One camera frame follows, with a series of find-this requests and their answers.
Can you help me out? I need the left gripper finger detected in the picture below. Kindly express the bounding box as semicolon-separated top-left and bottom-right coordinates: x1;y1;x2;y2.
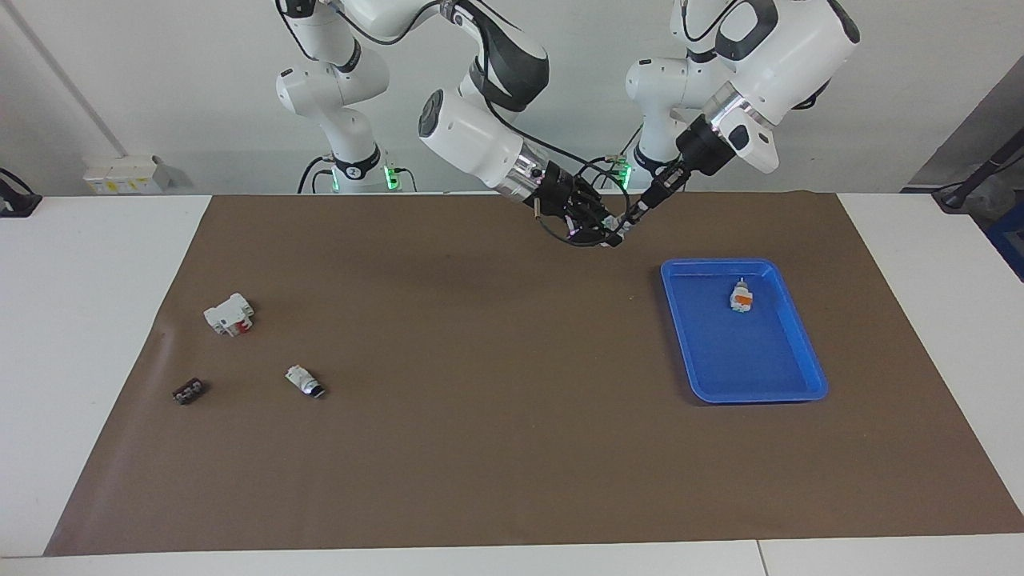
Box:
622;164;687;231
628;170;694;235

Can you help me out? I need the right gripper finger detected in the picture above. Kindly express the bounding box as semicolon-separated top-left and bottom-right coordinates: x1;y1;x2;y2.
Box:
560;212;623;249
572;180;629;229

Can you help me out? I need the blue plastic tray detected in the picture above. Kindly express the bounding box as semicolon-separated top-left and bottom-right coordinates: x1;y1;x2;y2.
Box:
660;258;829;405

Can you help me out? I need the brown table mat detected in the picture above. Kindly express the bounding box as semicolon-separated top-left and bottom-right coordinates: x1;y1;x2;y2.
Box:
44;190;1024;557

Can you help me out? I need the blue crate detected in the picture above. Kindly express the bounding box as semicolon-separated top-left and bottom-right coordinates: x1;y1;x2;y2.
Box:
986;200;1024;282

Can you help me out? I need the white circuit breaker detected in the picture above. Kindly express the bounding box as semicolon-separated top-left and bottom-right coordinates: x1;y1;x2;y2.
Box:
202;293;255;338

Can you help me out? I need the white power strip box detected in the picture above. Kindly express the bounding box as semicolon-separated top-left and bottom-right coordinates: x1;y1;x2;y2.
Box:
82;155;174;195

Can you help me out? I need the black clamp base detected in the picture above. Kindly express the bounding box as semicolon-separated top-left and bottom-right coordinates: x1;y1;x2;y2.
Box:
0;168;42;218

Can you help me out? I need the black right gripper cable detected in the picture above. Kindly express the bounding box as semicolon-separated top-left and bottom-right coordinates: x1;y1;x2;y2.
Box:
436;0;629;249

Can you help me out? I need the black left base cable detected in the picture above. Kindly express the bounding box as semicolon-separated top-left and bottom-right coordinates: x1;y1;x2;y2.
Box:
570;120;645;191

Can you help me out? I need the black base cable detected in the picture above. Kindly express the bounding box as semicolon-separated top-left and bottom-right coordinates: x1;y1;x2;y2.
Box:
570;120;645;191
297;154;333;195

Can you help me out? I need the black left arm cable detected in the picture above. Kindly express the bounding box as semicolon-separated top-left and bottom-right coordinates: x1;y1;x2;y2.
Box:
678;0;749;42

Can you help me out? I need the black right base cable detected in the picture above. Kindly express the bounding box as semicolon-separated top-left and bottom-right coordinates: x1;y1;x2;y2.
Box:
297;154;333;195

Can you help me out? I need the black stand with cable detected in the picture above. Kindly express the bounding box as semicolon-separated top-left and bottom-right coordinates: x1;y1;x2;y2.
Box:
932;128;1024;214

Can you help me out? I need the orange white switch black knob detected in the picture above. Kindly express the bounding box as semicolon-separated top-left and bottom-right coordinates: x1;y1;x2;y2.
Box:
285;365;326;399

